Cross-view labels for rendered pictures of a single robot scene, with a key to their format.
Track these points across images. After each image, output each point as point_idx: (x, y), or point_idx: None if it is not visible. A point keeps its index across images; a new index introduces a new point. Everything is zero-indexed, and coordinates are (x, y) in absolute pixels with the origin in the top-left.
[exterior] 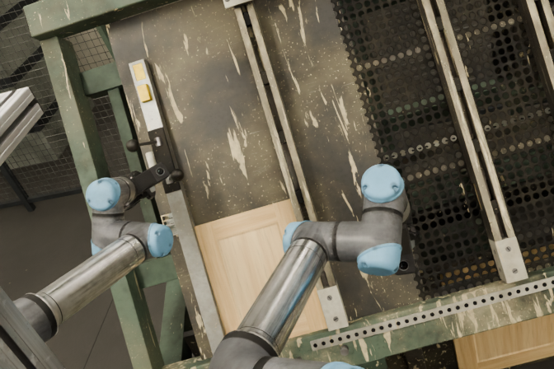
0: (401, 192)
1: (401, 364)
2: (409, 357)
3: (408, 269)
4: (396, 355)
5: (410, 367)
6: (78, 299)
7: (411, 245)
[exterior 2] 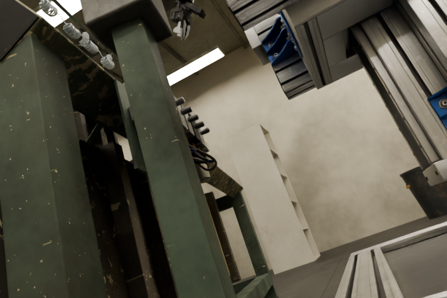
0: None
1: (151, 268)
2: (162, 233)
3: (205, 12)
4: (146, 253)
5: (165, 249)
6: None
7: (188, 30)
